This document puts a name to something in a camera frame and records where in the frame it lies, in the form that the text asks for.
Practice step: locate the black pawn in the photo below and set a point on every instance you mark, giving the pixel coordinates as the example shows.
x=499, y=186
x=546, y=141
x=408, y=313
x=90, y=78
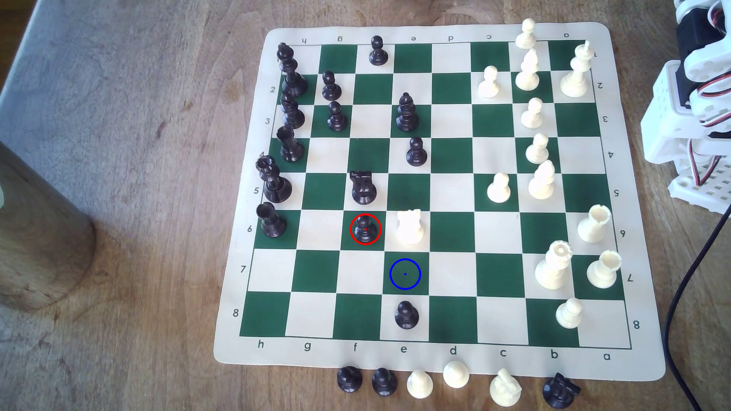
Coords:
x=349, y=379
x=406, y=315
x=377, y=52
x=417, y=154
x=385, y=382
x=330, y=88
x=365, y=229
x=337, y=118

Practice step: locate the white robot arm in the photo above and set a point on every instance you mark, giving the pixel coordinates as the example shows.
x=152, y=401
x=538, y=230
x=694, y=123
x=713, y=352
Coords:
x=662, y=120

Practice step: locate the green and cream chess mat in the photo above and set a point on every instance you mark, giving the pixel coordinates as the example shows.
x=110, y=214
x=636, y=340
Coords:
x=451, y=194

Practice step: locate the black knight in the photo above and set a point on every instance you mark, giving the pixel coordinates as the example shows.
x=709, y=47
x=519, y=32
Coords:
x=363, y=188
x=561, y=392

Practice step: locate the white knight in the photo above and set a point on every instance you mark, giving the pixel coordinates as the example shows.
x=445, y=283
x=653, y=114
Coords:
x=505, y=389
x=410, y=228

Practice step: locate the black queen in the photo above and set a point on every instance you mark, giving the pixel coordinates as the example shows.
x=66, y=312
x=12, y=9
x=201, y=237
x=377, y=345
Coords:
x=275, y=184

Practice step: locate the black rook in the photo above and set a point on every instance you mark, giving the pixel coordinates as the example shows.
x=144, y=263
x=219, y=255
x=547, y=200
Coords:
x=270, y=222
x=290, y=147

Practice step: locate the black bishop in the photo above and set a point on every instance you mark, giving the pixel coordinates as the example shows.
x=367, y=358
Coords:
x=292, y=114
x=407, y=114

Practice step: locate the white pawn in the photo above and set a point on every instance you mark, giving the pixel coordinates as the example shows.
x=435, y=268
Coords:
x=456, y=375
x=532, y=115
x=569, y=315
x=537, y=150
x=420, y=385
x=526, y=35
x=489, y=84
x=498, y=189

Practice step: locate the black king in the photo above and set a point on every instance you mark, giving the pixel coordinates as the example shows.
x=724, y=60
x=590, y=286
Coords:
x=292, y=74

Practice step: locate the white bishop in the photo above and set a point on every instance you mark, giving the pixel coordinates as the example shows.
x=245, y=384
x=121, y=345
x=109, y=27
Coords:
x=528, y=73
x=541, y=182

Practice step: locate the white queen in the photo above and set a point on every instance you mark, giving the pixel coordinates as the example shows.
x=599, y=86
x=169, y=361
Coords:
x=553, y=268

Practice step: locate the white rook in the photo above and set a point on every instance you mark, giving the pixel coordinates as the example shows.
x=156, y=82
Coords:
x=603, y=271
x=594, y=225

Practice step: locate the white king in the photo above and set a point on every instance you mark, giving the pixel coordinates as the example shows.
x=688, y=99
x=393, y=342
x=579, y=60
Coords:
x=575, y=77

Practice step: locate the brown cylindrical container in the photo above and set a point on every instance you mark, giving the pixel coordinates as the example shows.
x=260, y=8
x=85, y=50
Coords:
x=40, y=240

